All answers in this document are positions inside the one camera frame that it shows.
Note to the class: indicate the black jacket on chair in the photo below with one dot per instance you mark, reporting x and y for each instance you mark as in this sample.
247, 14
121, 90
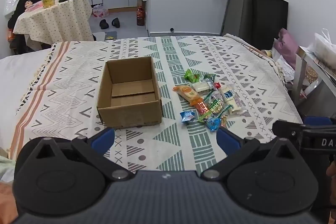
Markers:
18, 10

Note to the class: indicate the clear mixed snack packet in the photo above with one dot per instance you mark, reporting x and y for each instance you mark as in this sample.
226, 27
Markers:
215, 96

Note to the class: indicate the white blue-label snack packet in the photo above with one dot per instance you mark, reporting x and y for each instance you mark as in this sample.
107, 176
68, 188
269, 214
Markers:
227, 92

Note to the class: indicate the dark green snack packet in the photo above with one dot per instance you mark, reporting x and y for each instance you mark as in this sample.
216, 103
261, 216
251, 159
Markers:
209, 77

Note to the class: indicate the dark red oil bottle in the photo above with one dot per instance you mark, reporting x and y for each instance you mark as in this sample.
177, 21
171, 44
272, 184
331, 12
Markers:
140, 16

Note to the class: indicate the orange red snack packet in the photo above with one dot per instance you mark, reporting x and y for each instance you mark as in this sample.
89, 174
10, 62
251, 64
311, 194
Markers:
202, 108

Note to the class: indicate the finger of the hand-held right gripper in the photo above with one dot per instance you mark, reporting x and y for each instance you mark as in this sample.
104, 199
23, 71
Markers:
286, 129
317, 120

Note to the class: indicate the black leaning panel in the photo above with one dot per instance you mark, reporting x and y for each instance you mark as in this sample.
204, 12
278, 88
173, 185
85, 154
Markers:
270, 19

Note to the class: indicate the small cardboard carton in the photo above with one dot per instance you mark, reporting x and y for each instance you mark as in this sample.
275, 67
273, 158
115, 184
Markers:
139, 2

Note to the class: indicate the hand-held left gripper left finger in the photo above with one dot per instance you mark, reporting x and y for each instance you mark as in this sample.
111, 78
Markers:
103, 138

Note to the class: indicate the orange cracker packet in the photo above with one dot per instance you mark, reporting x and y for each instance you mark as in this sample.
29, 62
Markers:
187, 92

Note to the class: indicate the small red candy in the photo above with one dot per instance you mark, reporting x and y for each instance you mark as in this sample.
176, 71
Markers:
216, 86

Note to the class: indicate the white bed sheet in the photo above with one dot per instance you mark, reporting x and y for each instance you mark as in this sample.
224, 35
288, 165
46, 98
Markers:
18, 82

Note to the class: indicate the patterned blanket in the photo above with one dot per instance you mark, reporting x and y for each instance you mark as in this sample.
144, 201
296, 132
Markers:
78, 87

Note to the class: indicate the bright green snack packet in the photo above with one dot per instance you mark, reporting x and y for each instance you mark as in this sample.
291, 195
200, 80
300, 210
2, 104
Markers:
192, 75

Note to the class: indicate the pink box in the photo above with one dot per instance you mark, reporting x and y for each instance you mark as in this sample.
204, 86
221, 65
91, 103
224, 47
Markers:
34, 6

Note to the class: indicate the brown cardboard box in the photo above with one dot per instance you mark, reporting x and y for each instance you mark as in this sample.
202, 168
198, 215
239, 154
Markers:
131, 98

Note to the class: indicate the pink water bottle pack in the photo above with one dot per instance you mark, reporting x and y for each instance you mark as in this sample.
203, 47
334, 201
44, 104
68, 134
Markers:
100, 11

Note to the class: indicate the white plastic bag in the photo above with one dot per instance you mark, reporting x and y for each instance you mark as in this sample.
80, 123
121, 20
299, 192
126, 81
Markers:
324, 48

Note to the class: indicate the orange cloth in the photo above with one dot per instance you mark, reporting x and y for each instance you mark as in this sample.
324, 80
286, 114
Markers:
8, 203

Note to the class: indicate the pink cloth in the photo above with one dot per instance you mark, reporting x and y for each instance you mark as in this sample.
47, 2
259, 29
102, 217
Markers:
287, 48

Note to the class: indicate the grey floor mat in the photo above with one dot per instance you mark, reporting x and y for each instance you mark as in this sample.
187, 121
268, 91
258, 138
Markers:
111, 35

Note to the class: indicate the light green cloth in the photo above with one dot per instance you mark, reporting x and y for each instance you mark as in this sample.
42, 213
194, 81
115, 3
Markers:
5, 167

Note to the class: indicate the person's right hand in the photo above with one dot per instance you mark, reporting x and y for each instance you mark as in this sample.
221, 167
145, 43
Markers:
332, 169

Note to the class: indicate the metal side table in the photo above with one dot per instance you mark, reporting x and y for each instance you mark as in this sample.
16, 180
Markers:
299, 69

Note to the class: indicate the table with dotted tablecloth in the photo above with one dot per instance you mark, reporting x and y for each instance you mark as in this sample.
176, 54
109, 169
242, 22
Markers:
57, 20

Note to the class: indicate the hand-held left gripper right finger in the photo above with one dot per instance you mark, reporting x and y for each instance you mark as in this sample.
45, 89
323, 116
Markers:
227, 140

